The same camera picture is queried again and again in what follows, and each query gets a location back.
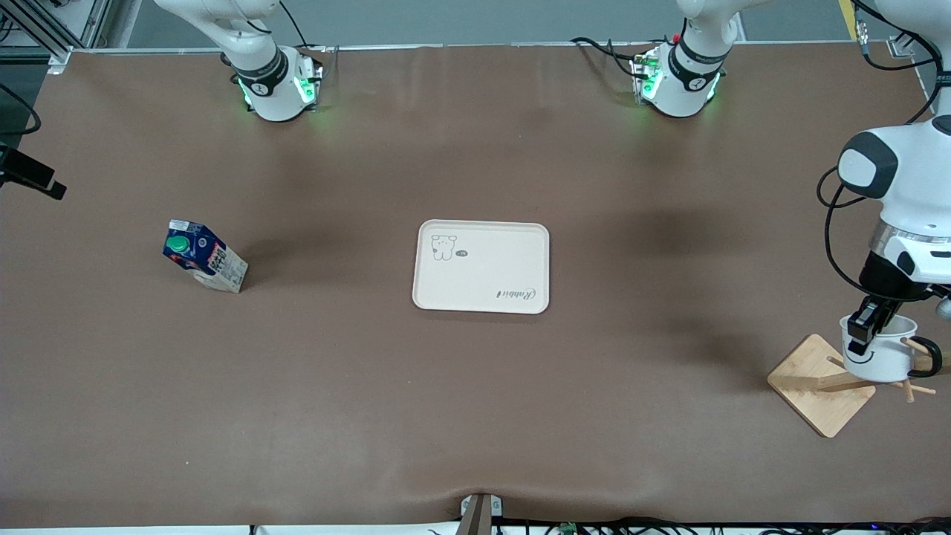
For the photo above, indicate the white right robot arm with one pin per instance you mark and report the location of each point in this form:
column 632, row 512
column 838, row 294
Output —
column 275, row 96

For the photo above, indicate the white tray with rabbit print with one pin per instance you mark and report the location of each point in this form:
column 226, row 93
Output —
column 483, row 267

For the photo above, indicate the blue milk carton green cap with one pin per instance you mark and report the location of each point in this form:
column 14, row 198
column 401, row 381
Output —
column 204, row 256

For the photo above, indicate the wooden mug tree stand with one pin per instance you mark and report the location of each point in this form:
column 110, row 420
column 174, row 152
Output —
column 813, row 390

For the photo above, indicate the aluminium frame profile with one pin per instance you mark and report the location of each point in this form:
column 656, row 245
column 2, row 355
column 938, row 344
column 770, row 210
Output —
column 44, row 33

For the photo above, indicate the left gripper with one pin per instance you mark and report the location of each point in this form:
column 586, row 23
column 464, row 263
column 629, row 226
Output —
column 885, row 282

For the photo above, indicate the metal table edge clamp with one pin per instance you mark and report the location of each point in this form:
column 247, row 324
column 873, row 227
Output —
column 479, row 514

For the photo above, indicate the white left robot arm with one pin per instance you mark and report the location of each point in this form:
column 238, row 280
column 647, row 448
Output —
column 914, row 171

